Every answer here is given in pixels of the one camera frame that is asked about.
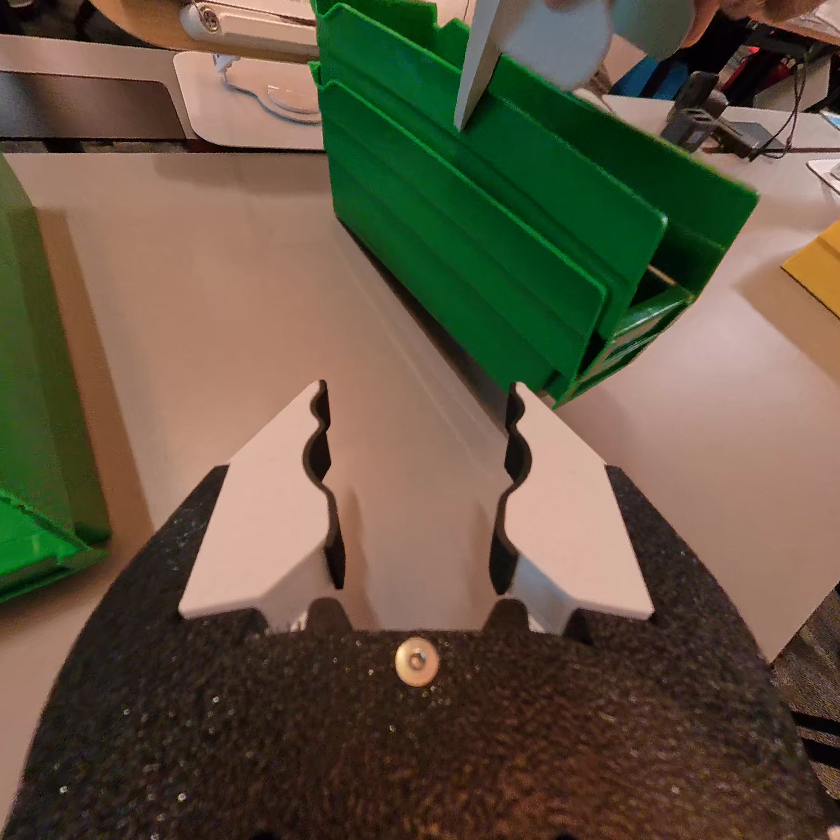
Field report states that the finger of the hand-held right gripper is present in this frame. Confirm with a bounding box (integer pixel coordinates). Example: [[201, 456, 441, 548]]
[[453, 0, 506, 132]]

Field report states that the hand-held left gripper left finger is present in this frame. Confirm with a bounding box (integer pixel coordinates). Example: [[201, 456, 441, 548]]
[[177, 378, 347, 634]]

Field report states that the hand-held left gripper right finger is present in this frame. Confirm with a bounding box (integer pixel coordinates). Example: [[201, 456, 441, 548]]
[[489, 381, 656, 637]]

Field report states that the grey desk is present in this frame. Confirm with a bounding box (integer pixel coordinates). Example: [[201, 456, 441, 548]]
[[0, 33, 840, 729]]

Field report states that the person's right hand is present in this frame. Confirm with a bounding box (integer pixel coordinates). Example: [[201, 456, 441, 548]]
[[682, 0, 729, 48]]

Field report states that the blue object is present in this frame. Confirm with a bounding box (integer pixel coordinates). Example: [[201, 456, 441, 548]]
[[609, 56, 691, 99]]

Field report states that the black charger dock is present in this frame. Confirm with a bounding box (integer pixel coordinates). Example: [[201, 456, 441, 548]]
[[658, 70, 731, 156]]

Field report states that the black flat box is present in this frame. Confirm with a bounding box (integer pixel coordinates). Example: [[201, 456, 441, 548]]
[[718, 120, 790, 160]]

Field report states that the white clipboard stand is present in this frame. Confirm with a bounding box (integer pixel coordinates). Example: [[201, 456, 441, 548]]
[[172, 0, 326, 152]]

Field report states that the yellow box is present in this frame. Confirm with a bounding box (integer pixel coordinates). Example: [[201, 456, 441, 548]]
[[780, 220, 840, 317]]

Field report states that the black cable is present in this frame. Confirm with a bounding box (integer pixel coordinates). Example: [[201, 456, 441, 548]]
[[755, 49, 812, 163]]

